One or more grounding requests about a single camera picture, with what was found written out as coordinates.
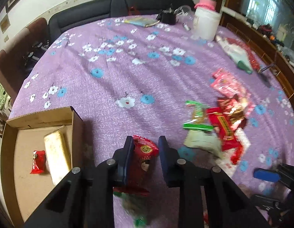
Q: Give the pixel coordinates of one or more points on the black sofa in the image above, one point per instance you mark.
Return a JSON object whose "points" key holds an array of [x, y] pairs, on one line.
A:
{"points": [[90, 11]]}

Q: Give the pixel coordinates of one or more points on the green-edged clear candy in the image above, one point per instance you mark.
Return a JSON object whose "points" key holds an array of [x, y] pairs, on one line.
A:
{"points": [[196, 117]]}

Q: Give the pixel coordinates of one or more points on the pale green snack packet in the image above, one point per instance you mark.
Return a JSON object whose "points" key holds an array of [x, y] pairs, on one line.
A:
{"points": [[204, 142]]}

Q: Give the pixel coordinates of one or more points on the cardboard box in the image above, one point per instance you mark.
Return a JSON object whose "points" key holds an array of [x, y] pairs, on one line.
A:
{"points": [[26, 190]]}

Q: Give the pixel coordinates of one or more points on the blurred green snack packet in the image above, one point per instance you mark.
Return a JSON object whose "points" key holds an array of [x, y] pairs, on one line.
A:
{"points": [[135, 209]]}

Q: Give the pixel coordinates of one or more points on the pile of assorted snack packets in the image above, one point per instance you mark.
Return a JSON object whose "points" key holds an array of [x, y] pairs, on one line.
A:
{"points": [[232, 109]]}

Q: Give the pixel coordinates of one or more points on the wooden cabinet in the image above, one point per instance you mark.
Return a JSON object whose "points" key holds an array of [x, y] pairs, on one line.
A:
{"points": [[268, 45]]}

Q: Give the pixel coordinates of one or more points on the small wall plaque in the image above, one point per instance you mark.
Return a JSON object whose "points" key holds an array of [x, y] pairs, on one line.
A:
{"points": [[4, 23]]}

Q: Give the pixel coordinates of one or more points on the black metal tool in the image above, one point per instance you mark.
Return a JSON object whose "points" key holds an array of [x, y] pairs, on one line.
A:
{"points": [[264, 77]]}

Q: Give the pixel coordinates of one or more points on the small red candy packet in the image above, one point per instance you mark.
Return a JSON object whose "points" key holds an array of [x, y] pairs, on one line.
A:
{"points": [[37, 162]]}

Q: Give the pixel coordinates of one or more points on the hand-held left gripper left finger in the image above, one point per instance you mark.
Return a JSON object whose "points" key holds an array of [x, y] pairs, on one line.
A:
{"points": [[128, 156]]}

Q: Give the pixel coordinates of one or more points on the white green red bag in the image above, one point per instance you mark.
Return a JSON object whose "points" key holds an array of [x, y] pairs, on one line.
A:
{"points": [[234, 52]]}

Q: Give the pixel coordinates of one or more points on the black grey devices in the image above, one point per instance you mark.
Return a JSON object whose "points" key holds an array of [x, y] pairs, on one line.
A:
{"points": [[34, 52]]}

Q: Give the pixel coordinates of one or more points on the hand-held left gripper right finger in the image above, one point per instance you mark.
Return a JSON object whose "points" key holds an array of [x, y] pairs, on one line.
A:
{"points": [[164, 161]]}

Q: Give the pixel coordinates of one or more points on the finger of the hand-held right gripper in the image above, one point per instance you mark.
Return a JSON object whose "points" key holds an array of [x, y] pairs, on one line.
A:
{"points": [[265, 174], [263, 199]]}

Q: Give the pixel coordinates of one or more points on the dark red gold-emblem snack packet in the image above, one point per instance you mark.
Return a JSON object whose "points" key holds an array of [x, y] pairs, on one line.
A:
{"points": [[143, 152]]}

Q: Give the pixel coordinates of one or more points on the brown armchair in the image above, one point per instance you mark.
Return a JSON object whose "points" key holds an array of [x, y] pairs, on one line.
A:
{"points": [[9, 71]]}

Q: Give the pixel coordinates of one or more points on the yellow blue booklet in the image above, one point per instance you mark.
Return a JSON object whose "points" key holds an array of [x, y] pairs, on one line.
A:
{"points": [[139, 21]]}

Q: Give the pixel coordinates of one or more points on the cream gold bar packet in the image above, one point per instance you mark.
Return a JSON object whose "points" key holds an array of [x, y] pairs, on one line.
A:
{"points": [[56, 156]]}

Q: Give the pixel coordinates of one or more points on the white jar with pink lid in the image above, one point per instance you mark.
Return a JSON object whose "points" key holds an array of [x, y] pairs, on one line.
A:
{"points": [[206, 23]]}

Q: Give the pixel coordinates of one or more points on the red bar with gold label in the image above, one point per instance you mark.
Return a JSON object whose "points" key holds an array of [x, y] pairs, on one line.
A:
{"points": [[220, 125]]}

